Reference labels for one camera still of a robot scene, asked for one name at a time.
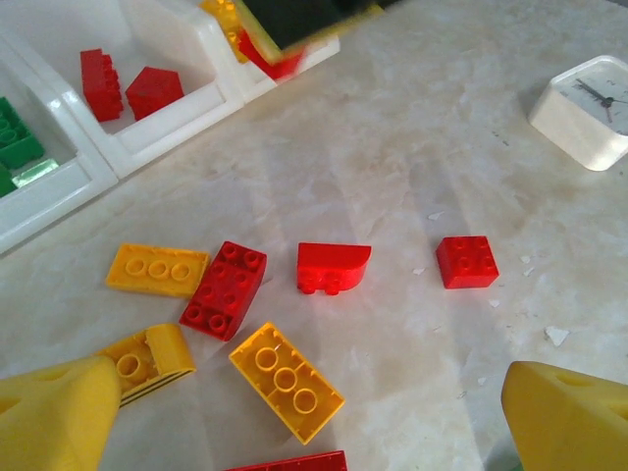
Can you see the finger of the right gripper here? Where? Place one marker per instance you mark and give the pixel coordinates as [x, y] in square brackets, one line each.
[294, 19]

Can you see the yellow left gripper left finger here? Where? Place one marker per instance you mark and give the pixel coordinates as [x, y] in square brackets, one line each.
[49, 422]

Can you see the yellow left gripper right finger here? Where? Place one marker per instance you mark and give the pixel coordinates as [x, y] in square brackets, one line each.
[574, 427]

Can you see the large red sloped lego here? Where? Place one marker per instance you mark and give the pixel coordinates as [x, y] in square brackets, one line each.
[154, 93]

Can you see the red two-by-two lego brick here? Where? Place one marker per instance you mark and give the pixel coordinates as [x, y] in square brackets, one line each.
[468, 262]

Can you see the red two-by-four lego brick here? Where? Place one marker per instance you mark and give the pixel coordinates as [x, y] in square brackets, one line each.
[100, 86]
[225, 289]

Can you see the yellow striped curved lego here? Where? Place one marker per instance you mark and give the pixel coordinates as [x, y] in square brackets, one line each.
[162, 353]

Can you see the flat yellow lego plate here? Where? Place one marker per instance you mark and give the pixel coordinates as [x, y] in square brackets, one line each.
[157, 270]

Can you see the yellow two-by-four lego brick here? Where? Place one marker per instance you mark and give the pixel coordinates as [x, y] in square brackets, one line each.
[287, 382]

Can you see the green lego brick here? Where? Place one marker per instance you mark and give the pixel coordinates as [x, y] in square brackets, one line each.
[5, 181]
[17, 140]

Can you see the long red lego brick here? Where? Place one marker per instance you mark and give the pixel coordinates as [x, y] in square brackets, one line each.
[294, 463]

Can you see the red rounded lego brick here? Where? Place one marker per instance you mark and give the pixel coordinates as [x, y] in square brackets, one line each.
[329, 267]

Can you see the white square analog clock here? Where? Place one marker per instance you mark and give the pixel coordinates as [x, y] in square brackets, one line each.
[579, 122]

